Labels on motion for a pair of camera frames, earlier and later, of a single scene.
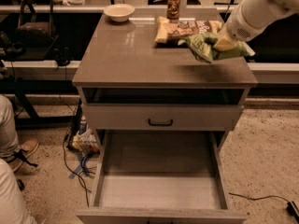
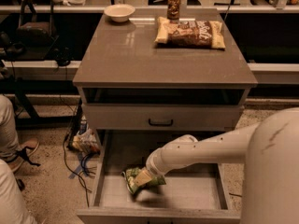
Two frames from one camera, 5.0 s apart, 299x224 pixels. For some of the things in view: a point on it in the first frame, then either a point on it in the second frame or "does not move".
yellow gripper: (239, 24) to (154, 166)
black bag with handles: (35, 24) does not move
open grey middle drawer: (160, 176) does not move
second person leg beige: (13, 206) does not move
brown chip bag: (172, 31) does not move
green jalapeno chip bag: (203, 46) to (131, 175)
